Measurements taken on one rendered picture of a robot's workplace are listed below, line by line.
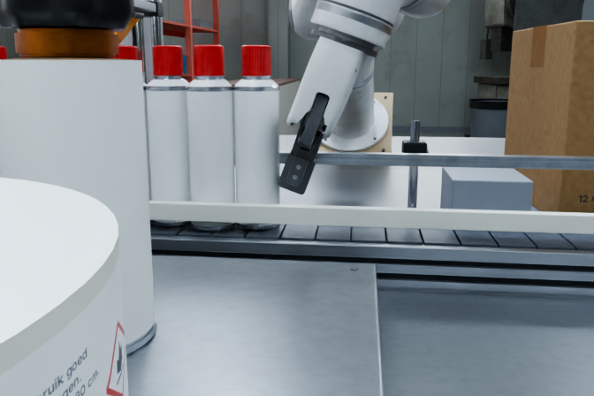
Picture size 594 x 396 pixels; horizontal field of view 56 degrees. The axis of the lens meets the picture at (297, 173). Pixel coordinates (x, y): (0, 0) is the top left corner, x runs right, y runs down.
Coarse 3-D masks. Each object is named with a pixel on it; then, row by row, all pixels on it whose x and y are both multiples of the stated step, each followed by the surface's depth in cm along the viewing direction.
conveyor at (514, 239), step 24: (336, 240) 61; (360, 240) 60; (384, 240) 60; (408, 240) 60; (432, 240) 60; (456, 240) 60; (480, 240) 60; (504, 240) 60; (528, 240) 60; (552, 240) 60; (576, 240) 60
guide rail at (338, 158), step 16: (320, 160) 67; (336, 160) 66; (352, 160) 66; (368, 160) 66; (384, 160) 66; (400, 160) 65; (416, 160) 65; (432, 160) 65; (448, 160) 65; (464, 160) 65; (480, 160) 64; (496, 160) 64; (512, 160) 64; (528, 160) 64; (544, 160) 64; (560, 160) 63; (576, 160) 63; (592, 160) 63
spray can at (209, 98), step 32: (224, 64) 62; (192, 96) 61; (224, 96) 61; (192, 128) 62; (224, 128) 62; (192, 160) 62; (224, 160) 62; (192, 192) 63; (224, 192) 63; (192, 224) 64; (224, 224) 63
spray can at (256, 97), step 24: (264, 48) 61; (264, 72) 61; (240, 96) 61; (264, 96) 61; (240, 120) 62; (264, 120) 61; (240, 144) 62; (264, 144) 62; (240, 168) 63; (264, 168) 62; (240, 192) 64; (264, 192) 63
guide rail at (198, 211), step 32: (288, 224) 61; (320, 224) 60; (352, 224) 60; (384, 224) 59; (416, 224) 59; (448, 224) 59; (480, 224) 58; (512, 224) 58; (544, 224) 57; (576, 224) 57
